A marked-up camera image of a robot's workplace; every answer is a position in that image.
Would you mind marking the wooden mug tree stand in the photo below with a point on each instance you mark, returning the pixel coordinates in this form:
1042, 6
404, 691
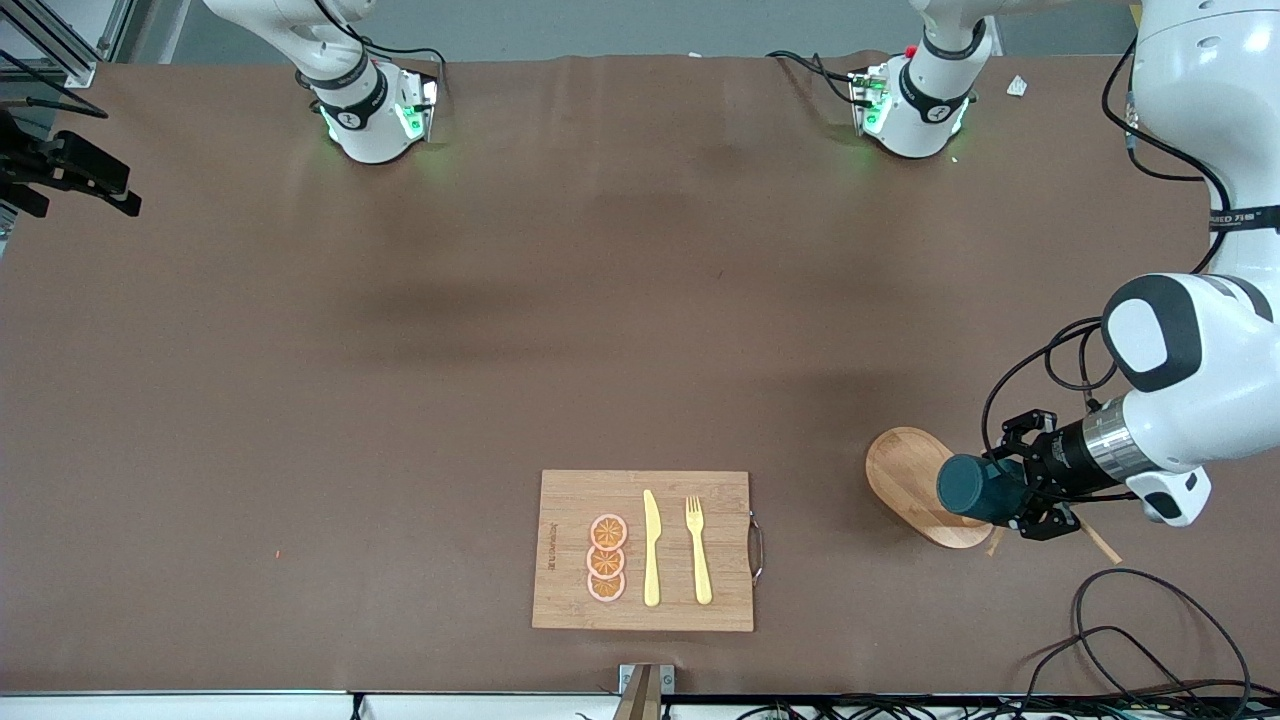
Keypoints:
905, 480

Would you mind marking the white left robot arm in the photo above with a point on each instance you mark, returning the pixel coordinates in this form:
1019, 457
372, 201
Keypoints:
1200, 380

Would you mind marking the metal table bracket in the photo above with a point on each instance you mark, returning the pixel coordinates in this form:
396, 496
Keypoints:
645, 685

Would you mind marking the dark teal cup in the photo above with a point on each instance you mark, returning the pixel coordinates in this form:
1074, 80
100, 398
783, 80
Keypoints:
975, 488

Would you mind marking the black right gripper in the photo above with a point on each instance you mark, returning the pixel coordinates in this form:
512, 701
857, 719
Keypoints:
72, 166

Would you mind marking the orange slice toy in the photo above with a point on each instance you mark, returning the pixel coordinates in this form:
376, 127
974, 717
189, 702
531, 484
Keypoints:
608, 532

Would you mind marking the yellow plastic knife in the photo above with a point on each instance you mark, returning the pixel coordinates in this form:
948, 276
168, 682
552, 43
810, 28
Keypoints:
652, 560

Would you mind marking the white paper scrap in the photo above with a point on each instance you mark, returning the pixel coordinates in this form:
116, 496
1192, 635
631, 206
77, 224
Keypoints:
1017, 86

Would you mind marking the circuit box with green light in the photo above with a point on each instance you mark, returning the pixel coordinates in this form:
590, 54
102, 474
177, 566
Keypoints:
868, 100
420, 105

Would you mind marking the wooden cutting board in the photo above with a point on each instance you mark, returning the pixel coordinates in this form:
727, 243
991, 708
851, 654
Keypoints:
570, 500

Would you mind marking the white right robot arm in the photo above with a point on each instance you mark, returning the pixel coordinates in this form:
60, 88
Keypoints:
365, 130

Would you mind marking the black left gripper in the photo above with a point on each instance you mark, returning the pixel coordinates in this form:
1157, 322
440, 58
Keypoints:
1063, 458

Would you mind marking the yellow plastic fork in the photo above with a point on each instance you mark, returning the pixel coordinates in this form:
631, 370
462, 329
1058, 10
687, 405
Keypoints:
700, 570

